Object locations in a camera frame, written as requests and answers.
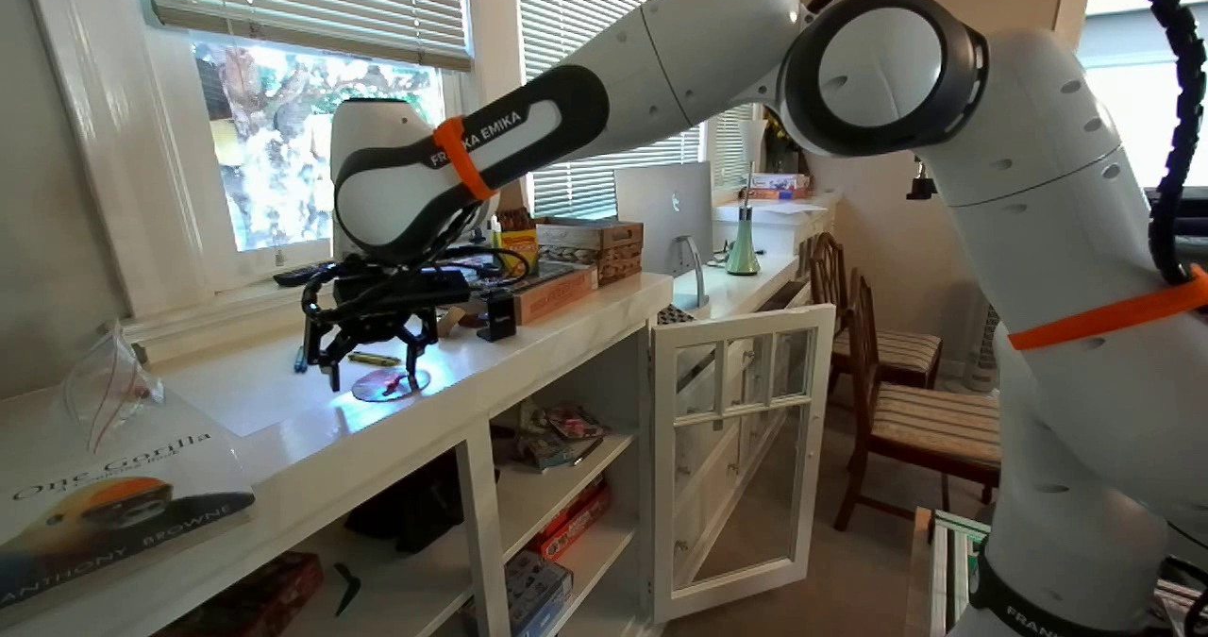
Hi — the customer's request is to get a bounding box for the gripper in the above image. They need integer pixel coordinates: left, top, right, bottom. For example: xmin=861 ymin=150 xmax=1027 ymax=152
xmin=302 ymin=295 xmax=443 ymax=394

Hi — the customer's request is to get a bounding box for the shiny compact disc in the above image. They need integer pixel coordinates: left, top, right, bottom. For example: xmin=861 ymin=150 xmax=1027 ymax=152
xmin=351 ymin=368 xmax=432 ymax=403

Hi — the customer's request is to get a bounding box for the small black box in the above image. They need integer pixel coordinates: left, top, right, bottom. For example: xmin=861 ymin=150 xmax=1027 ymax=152
xmin=476 ymin=294 xmax=519 ymax=344

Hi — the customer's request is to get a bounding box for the black bag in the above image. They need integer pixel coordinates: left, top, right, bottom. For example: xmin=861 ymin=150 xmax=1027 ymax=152
xmin=344 ymin=451 xmax=470 ymax=554

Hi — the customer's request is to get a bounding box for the yellow box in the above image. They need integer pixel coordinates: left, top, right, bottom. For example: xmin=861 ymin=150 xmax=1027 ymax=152
xmin=496 ymin=228 xmax=540 ymax=276

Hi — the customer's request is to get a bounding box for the flat orange game box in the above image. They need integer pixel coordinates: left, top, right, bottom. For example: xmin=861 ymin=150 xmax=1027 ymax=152
xmin=508 ymin=263 xmax=601 ymax=327

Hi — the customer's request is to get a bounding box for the heap of colourful game boxes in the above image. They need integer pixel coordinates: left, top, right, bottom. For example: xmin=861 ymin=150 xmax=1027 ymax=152
xmin=512 ymin=400 xmax=612 ymax=474

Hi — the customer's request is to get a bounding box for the stack of brown boxes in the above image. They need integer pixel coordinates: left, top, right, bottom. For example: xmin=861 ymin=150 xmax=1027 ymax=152
xmin=534 ymin=216 xmax=646 ymax=287

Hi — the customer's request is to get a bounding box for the red game box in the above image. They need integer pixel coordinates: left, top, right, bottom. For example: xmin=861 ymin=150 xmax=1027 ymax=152
xmin=527 ymin=479 xmax=612 ymax=563

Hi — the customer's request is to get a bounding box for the clear plastic bag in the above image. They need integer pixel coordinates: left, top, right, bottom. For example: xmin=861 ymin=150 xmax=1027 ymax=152
xmin=60 ymin=320 xmax=167 ymax=456

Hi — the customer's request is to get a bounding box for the window with white blinds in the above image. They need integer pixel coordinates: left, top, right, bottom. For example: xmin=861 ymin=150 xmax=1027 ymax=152
xmin=57 ymin=0 xmax=475 ymax=284
xmin=514 ymin=0 xmax=758 ymax=221

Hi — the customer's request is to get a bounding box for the blue game box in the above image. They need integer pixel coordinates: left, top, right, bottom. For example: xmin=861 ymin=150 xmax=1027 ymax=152
xmin=461 ymin=549 xmax=575 ymax=637

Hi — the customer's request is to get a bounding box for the picture book with gorilla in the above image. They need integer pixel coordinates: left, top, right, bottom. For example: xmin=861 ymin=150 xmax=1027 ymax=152
xmin=0 ymin=427 xmax=258 ymax=612

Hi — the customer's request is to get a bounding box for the silver monitor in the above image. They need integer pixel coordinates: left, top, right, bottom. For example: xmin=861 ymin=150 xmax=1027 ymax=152
xmin=613 ymin=160 xmax=715 ymax=310

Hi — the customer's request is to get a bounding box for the white glass cabinet door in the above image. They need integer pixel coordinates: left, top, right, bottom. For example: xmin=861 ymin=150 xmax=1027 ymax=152
xmin=648 ymin=303 xmax=838 ymax=625

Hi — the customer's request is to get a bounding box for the wooden chair striped cushion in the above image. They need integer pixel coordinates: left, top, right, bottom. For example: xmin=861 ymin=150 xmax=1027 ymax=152
xmin=833 ymin=268 xmax=1002 ymax=533
xmin=809 ymin=232 xmax=944 ymax=394

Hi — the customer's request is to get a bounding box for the white tower fan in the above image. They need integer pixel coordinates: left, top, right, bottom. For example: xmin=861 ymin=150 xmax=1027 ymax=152
xmin=962 ymin=301 xmax=1000 ymax=394

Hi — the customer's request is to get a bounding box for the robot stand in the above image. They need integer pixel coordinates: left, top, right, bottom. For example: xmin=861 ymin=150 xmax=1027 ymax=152
xmin=904 ymin=507 xmax=1208 ymax=637

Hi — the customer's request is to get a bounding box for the bright window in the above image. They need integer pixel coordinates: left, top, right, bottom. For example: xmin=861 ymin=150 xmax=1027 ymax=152
xmin=1074 ymin=0 xmax=1208 ymax=191

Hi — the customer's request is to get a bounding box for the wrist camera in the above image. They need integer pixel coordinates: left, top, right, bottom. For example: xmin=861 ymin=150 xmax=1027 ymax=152
xmin=381 ymin=269 xmax=472 ymax=310

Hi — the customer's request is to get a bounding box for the camera on mount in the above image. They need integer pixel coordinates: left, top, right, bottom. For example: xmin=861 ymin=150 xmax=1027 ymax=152
xmin=905 ymin=155 xmax=938 ymax=202

